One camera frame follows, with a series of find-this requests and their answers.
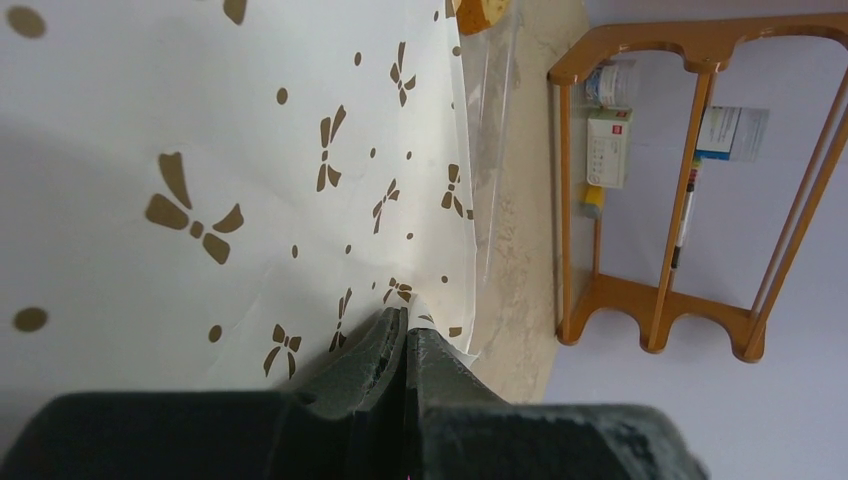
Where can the pack of coloured markers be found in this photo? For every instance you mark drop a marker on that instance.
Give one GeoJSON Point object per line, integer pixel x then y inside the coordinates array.
{"type": "Point", "coordinates": [689, 196]}

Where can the orange wooden shelf rack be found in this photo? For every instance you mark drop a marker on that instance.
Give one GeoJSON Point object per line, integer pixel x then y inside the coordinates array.
{"type": "Point", "coordinates": [749, 221]}

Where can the yellow grey sponge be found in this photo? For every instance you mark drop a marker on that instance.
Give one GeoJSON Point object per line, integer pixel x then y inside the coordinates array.
{"type": "Point", "coordinates": [592, 204]}

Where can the white patterned paper bag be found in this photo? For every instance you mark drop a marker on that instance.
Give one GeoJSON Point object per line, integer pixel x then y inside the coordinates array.
{"type": "Point", "coordinates": [221, 195]}

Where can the clear plastic tray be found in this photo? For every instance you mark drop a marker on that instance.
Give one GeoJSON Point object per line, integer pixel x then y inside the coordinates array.
{"type": "Point", "coordinates": [488, 67]}

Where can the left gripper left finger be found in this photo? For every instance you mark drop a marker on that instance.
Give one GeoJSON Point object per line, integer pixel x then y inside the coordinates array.
{"type": "Point", "coordinates": [350, 419]}

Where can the white jar blue label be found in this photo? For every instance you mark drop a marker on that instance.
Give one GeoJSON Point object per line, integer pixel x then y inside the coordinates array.
{"type": "Point", "coordinates": [732, 134]}

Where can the fake croissant tan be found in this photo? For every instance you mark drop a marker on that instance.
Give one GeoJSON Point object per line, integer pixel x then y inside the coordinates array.
{"type": "Point", "coordinates": [475, 16]}

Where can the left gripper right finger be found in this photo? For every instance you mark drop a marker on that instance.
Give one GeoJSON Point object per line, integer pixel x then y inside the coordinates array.
{"type": "Point", "coordinates": [434, 377]}

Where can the white card box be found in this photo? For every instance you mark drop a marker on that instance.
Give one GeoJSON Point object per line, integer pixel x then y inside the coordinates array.
{"type": "Point", "coordinates": [608, 145]}

